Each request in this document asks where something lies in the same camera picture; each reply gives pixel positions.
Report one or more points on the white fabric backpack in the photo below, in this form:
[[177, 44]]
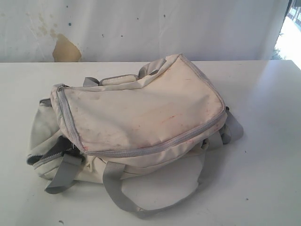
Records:
[[127, 126]]

